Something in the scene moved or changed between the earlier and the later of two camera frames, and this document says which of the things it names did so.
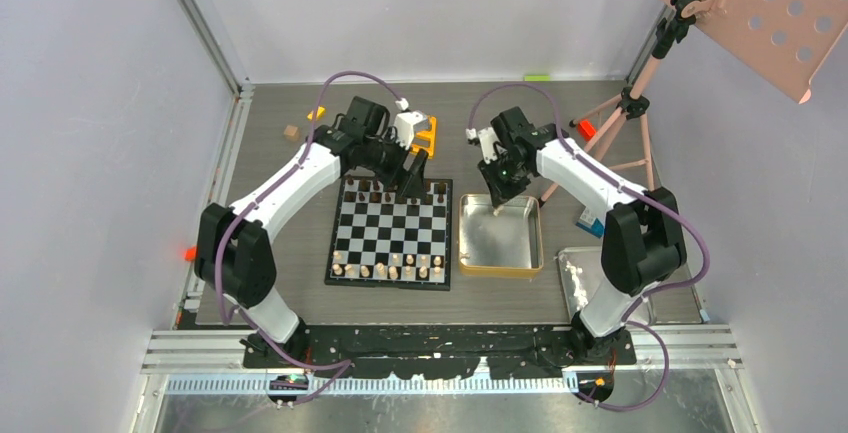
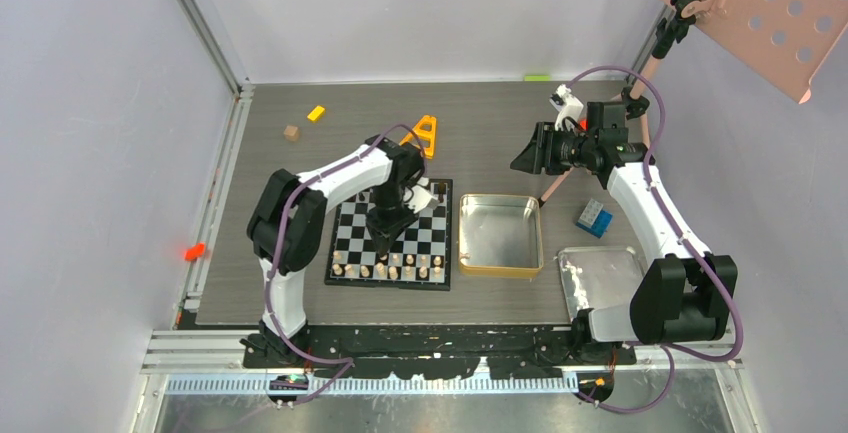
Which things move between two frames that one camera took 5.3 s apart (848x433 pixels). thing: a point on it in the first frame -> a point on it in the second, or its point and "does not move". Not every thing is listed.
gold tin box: x=509 y=245 does not move
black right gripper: x=500 y=194 -> x=540 y=152
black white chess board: x=380 y=240 does not move
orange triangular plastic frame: x=431 y=135 does not move
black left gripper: x=406 y=183 -> x=385 y=233
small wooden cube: x=292 y=133 does not move
